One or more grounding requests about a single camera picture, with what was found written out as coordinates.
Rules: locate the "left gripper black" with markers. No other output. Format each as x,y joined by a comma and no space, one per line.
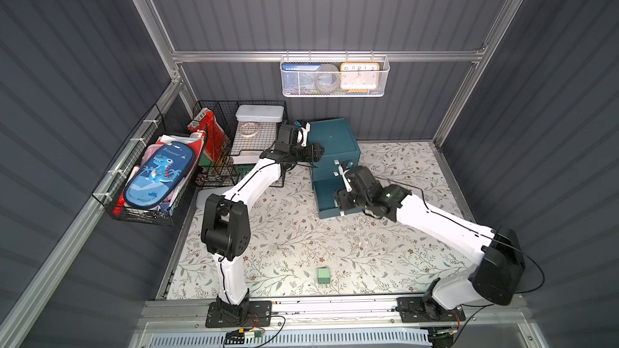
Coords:
312,152

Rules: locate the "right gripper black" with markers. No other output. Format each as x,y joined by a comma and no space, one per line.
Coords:
344,200

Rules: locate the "teal drawer cabinet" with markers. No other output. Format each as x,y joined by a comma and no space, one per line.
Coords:
341,149

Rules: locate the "green plug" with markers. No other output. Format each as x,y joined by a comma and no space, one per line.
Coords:
324,276

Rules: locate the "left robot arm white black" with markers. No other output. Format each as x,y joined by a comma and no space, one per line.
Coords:
226,229

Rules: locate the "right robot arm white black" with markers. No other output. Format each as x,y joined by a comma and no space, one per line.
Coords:
497,262

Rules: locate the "clear tape roll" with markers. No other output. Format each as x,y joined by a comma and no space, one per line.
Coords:
248,129

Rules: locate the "grey tape roll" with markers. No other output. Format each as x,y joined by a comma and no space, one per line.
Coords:
326,79

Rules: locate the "blue box in basket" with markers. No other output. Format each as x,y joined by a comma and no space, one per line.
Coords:
298,78

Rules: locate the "white lidded plastic container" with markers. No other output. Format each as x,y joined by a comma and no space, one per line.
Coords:
260,113

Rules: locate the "yellow white alarm clock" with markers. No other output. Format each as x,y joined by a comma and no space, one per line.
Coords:
359,76

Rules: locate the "floral table mat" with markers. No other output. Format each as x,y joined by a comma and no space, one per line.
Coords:
290,243

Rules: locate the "red white booklet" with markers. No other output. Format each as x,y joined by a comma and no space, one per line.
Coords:
216,140

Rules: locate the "white flat box on table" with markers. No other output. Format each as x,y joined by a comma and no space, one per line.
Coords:
204,194

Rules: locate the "blue dinosaur pencil case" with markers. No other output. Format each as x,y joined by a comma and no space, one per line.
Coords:
159,176

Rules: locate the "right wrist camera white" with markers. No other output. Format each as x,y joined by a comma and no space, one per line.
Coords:
343,168

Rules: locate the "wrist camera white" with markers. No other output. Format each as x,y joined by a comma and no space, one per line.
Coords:
343,168
304,129

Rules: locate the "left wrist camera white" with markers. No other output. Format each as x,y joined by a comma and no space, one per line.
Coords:
304,129

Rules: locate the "black wire desk organizer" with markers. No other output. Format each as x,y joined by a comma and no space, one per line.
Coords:
241,153

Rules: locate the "white wire wall basket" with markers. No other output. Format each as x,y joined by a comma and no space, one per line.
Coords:
337,61

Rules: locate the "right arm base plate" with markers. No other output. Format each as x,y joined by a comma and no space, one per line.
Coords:
414,309

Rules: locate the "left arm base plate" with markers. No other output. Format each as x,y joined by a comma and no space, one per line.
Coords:
246,315

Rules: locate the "black wire side basket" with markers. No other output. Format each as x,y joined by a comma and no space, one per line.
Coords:
156,128

